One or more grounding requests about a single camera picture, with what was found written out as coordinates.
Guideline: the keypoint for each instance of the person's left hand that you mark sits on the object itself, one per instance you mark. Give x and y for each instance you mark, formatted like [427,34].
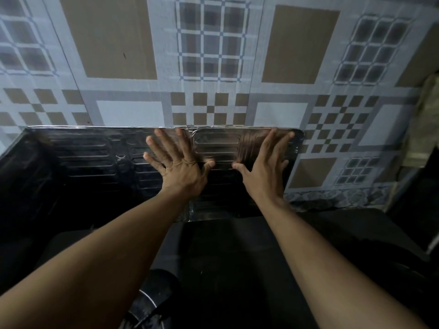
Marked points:
[180,176]

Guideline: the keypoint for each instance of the person's right hand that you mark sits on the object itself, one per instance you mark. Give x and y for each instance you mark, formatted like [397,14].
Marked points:
[264,181]

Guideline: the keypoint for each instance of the person's left little finger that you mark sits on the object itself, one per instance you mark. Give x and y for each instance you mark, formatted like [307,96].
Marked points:
[153,161]

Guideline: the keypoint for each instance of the person's right thumb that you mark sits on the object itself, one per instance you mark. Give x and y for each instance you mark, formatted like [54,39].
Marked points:
[241,169]

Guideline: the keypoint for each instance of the person's right middle finger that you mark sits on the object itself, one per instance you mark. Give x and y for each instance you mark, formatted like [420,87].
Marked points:
[277,147]

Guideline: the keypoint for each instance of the person's left thumb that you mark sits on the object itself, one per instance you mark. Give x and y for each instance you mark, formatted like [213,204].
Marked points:
[206,169]

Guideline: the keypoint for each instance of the person's right little finger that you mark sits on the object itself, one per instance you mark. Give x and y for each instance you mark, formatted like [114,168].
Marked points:
[284,167]

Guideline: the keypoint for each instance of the person's left middle finger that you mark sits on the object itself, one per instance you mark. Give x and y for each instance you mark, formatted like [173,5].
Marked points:
[167,144]

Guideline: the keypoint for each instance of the silver foil splash guard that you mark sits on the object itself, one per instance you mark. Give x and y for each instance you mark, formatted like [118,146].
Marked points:
[85,161]

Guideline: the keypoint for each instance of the person's right forearm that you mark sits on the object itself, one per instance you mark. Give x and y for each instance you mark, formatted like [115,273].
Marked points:
[329,267]

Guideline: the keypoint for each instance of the person's left forearm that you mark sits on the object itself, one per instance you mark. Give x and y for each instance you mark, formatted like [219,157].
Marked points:
[96,256]

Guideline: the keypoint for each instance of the black gas stove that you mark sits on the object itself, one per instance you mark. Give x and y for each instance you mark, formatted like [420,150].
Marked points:
[233,263]

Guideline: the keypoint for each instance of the dark metal pot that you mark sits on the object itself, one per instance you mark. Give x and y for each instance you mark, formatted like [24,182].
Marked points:
[154,301]

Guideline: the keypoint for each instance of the pale hanging cloth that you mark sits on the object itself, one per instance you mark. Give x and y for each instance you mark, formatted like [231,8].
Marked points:
[423,126]

